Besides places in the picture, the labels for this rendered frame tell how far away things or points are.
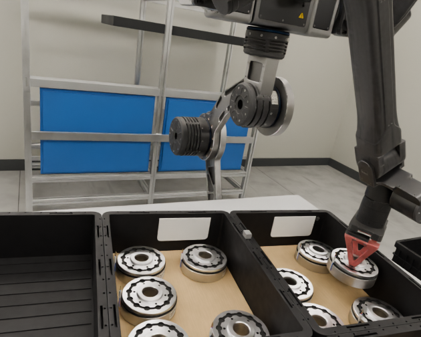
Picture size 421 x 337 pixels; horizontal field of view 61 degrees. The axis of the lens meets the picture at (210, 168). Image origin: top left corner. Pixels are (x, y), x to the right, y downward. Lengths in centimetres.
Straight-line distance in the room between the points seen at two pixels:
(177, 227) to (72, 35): 258
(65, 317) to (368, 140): 62
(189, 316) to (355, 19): 58
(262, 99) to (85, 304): 76
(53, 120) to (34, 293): 178
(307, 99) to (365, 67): 373
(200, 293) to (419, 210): 44
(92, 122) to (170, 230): 170
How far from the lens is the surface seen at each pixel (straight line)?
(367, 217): 80
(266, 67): 115
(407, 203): 74
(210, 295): 78
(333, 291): 90
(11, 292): 79
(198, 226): 87
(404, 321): 73
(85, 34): 327
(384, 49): 62
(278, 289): 68
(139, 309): 68
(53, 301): 76
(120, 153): 258
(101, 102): 246
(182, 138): 155
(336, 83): 458
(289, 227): 98
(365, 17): 59
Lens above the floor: 132
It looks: 20 degrees down
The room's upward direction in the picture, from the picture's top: 9 degrees clockwise
